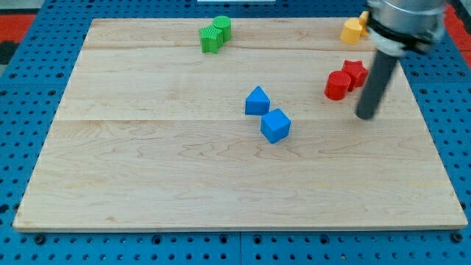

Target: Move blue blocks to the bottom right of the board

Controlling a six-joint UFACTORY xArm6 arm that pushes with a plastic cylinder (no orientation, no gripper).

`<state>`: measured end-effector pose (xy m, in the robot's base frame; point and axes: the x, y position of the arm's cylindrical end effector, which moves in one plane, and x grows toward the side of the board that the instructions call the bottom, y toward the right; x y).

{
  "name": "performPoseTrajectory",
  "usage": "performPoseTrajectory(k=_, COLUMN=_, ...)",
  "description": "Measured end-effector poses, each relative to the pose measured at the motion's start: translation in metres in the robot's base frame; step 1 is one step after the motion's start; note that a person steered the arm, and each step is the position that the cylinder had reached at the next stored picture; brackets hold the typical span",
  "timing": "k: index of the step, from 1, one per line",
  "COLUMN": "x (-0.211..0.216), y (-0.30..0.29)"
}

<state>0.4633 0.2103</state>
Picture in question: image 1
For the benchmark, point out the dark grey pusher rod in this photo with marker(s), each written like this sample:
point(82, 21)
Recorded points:
point(376, 84)

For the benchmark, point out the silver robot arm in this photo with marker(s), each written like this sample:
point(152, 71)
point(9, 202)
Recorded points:
point(397, 26)

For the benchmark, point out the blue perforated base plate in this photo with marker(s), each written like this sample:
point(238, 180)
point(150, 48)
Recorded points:
point(31, 88)

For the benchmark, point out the green cylinder block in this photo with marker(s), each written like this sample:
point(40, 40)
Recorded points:
point(223, 23)

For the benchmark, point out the wooden board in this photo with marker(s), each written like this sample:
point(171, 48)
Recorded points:
point(151, 136)

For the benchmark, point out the red star block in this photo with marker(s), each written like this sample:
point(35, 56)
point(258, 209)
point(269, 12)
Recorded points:
point(357, 72)

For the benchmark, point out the yellow block behind arm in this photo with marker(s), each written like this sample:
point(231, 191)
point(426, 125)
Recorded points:
point(363, 18)

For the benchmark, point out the green star block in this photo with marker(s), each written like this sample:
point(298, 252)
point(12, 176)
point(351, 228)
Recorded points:
point(211, 39)

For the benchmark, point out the red cylinder block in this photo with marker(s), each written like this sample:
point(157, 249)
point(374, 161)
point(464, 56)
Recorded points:
point(337, 85)

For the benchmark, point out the blue triangular prism block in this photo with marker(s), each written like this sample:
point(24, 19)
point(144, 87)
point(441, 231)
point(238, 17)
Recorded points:
point(257, 103)

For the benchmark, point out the yellow cylinder block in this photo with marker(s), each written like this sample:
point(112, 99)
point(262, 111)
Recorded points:
point(351, 31)

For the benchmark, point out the blue cube block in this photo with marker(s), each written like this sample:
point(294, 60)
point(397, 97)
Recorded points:
point(275, 125)

